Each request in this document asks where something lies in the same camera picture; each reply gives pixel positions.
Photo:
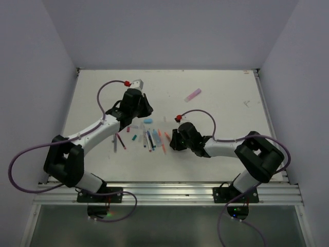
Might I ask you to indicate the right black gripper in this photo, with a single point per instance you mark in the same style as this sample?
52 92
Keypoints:
174 143

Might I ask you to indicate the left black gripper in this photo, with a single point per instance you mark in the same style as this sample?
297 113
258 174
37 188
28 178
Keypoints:
147 108

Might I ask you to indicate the light blue highlighter cap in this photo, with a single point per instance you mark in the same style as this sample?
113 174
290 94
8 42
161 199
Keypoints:
148 121

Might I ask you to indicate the orange pen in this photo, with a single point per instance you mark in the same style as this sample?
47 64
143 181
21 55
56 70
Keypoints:
162 141

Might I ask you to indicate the light blue highlighter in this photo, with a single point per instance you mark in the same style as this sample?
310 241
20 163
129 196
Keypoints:
156 138

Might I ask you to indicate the white blue-tipped marker pen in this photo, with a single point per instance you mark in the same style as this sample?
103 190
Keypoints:
144 138

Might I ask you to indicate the blue pen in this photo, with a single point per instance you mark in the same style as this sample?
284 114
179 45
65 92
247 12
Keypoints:
150 139

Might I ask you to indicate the green capped marker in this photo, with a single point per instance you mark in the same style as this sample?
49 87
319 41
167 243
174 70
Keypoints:
152 138

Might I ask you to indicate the pink capped marker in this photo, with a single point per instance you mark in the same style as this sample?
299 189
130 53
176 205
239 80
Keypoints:
148 143

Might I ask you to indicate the red pen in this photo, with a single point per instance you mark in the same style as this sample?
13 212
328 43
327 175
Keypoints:
121 141

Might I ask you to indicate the purple highlighter pen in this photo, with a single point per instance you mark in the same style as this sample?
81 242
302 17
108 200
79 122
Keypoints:
115 143

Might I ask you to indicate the pink highlighter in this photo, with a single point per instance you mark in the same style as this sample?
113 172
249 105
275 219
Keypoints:
193 95

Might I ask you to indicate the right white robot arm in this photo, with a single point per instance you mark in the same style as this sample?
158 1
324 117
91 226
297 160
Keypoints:
260 158

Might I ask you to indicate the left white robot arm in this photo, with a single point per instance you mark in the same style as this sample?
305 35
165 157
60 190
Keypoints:
65 158

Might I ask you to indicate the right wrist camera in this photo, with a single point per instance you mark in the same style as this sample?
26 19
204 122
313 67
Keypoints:
184 119

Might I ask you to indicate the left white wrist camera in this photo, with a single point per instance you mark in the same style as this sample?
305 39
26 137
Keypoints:
137 84

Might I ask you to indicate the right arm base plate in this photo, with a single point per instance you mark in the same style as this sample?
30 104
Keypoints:
226 194

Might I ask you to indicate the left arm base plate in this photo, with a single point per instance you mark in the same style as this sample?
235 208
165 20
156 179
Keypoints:
105 195

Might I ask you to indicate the aluminium rail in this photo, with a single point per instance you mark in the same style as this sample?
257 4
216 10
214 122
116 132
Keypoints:
182 194

